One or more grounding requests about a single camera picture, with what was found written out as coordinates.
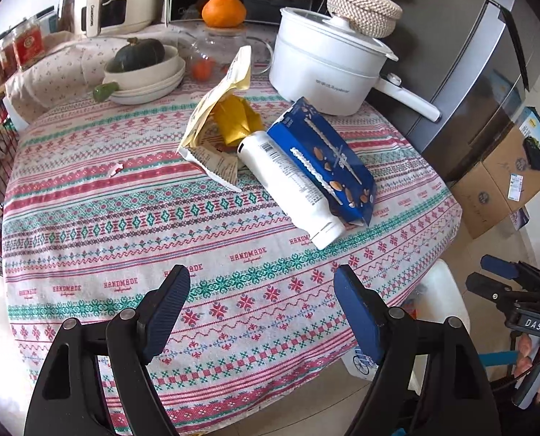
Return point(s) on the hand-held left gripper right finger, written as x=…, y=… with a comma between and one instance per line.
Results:
x=360, y=318

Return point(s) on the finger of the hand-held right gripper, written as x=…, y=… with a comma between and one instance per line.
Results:
x=499, y=267
x=492, y=287

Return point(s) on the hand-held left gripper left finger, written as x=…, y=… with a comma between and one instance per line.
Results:
x=165, y=313

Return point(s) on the white plastic bottle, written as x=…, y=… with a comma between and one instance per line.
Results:
x=288, y=181

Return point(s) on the blue biscuit box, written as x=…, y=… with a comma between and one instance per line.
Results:
x=324, y=159

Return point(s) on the yellow packet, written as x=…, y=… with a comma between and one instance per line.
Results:
x=235, y=118

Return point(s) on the beige paper snack bag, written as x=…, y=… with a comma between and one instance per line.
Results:
x=233, y=77

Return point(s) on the person's right hand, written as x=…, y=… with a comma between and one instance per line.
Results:
x=525, y=344

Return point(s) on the cardboard box with logo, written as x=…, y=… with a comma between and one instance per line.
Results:
x=474, y=209

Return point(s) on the cardboard box with label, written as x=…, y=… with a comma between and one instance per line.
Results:
x=506, y=154

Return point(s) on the blue yellow printed box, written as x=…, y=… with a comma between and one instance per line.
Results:
x=535, y=136

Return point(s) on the white paper scrap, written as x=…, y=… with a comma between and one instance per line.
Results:
x=114, y=171

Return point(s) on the grey refrigerator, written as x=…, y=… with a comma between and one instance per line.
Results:
x=456, y=77

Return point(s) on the stacked white bowls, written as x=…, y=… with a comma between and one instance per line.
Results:
x=151, y=94

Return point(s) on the small green vegetable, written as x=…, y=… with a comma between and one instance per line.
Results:
x=102, y=93

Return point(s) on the white bowl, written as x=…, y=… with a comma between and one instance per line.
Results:
x=147, y=77

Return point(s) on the white electric pot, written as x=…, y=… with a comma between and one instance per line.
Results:
x=315, y=77

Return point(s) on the small orange fruit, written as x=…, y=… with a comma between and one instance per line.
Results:
x=202, y=68

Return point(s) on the dark green pumpkin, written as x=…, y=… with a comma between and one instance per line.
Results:
x=138, y=54

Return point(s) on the floral cushion cloth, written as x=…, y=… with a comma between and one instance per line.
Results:
x=56, y=72

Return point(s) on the glass teapot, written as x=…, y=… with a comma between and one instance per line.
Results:
x=233, y=45

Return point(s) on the woven lidded basket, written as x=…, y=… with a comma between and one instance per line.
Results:
x=365, y=9

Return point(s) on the white pot lid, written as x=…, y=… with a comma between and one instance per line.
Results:
x=315, y=20

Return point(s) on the orange mandarin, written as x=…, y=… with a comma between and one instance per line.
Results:
x=222, y=11

